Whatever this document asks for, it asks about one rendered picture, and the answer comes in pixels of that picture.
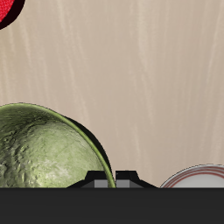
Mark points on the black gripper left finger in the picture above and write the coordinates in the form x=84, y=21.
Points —
x=96, y=178

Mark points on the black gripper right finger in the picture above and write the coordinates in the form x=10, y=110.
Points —
x=127, y=178

